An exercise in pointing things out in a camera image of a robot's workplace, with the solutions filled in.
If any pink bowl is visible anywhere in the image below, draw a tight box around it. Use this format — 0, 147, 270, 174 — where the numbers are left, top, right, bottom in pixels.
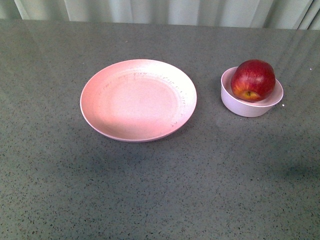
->
220, 66, 284, 118

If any red apple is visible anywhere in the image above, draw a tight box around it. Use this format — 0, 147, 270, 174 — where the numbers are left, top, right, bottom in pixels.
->
230, 59, 276, 102

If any pink plate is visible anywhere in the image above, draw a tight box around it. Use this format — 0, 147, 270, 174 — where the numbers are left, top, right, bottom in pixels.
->
80, 59, 197, 142

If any white curtain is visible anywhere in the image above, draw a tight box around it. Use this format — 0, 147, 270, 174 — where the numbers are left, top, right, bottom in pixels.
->
0, 0, 320, 30

